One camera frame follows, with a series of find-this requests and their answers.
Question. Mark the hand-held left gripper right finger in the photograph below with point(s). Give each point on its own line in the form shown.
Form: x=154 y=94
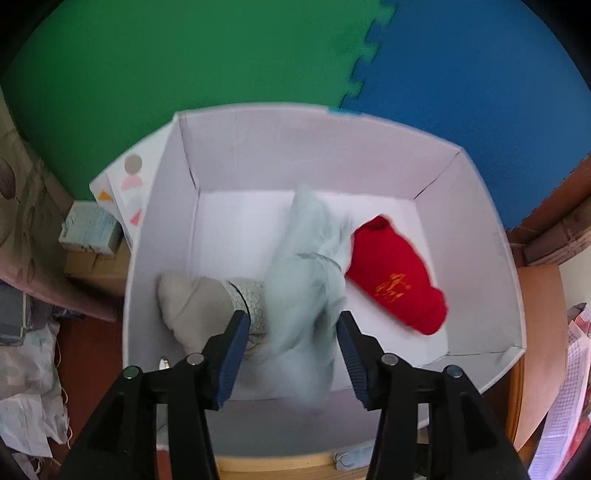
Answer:
x=353 y=364

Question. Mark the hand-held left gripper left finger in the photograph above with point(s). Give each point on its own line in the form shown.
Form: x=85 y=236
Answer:
x=231 y=360

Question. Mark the beige patterned sock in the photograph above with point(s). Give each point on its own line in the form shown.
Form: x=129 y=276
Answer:
x=189 y=300

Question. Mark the pale mint underwear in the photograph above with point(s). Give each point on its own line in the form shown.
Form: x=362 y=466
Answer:
x=300 y=300

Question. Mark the red sock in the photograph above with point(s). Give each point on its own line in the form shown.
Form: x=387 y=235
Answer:
x=392 y=277

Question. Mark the white cardboard box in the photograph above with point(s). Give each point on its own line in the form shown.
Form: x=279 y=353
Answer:
x=240 y=221

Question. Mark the round metal stud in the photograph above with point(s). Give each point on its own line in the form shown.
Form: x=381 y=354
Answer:
x=164 y=362

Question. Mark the light blue face mask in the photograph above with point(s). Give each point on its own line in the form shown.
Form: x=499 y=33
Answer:
x=353 y=459

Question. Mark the tan wooden board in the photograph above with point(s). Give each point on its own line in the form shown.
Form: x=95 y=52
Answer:
x=277 y=468

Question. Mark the brown cardboard box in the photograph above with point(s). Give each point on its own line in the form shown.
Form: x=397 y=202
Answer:
x=92 y=265

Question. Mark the brown wooden furniture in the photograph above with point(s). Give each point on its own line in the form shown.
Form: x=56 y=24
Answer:
x=540 y=323

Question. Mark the patterned cardboard flap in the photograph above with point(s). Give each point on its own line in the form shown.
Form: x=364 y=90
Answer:
x=124 y=198

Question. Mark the small teal white box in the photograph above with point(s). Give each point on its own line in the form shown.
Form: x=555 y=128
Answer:
x=90 y=226

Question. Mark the pink checkered cloth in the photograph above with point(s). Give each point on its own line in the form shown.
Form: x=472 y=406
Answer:
x=568 y=415

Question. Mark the grey plaid blanket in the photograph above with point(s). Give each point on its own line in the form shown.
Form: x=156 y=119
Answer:
x=11 y=314

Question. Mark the pink floral curtain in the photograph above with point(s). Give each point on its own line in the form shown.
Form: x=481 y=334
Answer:
x=27 y=230

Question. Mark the blue foam mat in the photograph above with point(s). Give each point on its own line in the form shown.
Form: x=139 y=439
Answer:
x=485 y=92

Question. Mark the green foam mat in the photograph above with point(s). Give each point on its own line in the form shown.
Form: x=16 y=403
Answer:
x=184 y=55

